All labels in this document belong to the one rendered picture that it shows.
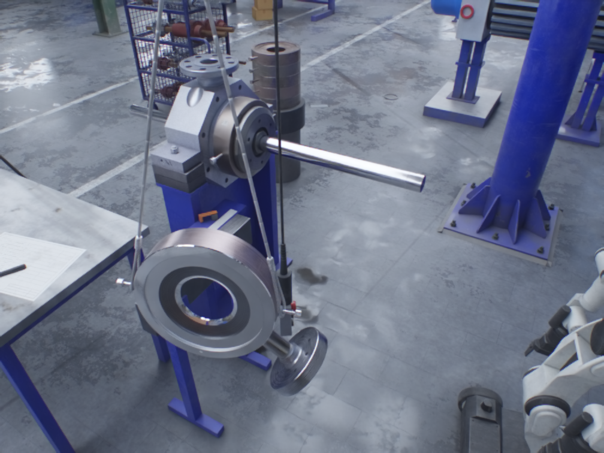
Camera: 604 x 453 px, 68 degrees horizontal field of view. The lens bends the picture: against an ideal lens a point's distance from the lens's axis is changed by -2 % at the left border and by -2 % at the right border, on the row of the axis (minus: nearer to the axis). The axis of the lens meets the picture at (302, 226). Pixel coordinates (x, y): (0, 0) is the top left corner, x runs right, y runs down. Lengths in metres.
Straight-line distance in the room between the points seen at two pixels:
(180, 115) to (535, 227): 2.59
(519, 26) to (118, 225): 4.20
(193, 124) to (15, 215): 0.91
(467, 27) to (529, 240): 2.46
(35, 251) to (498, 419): 2.06
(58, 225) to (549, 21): 2.76
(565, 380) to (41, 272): 1.88
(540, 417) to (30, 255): 1.97
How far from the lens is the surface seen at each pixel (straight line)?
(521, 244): 3.52
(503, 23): 5.20
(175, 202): 2.16
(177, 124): 2.11
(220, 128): 2.05
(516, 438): 2.29
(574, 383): 1.76
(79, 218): 2.22
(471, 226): 3.56
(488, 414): 2.26
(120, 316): 2.94
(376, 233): 3.37
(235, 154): 2.05
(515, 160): 3.36
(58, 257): 2.02
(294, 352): 1.27
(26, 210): 2.40
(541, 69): 3.15
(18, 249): 2.15
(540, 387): 1.80
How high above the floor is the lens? 2.03
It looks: 37 degrees down
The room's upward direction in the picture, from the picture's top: straight up
